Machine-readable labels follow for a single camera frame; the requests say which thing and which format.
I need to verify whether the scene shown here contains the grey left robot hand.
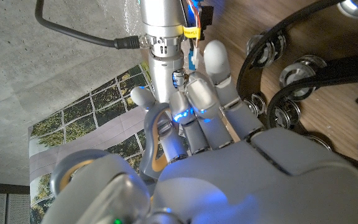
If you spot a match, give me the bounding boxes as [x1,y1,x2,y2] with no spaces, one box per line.
[40,39,358,224]

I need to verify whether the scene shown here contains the orange handled scissors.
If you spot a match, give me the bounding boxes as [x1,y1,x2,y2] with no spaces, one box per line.
[48,101,173,200]

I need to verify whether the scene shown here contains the black half-moon tambourine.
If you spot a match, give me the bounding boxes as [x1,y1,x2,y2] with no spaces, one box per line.
[236,0,358,181]

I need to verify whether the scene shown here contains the clear bubble wrap sheet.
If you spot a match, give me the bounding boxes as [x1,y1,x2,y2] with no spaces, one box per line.
[123,0,143,37]

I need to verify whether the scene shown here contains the printed window forest backdrop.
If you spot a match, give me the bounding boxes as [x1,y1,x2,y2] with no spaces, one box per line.
[28,60,191,224]

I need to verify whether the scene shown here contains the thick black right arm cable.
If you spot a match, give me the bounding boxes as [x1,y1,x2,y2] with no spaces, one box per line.
[35,0,141,50]

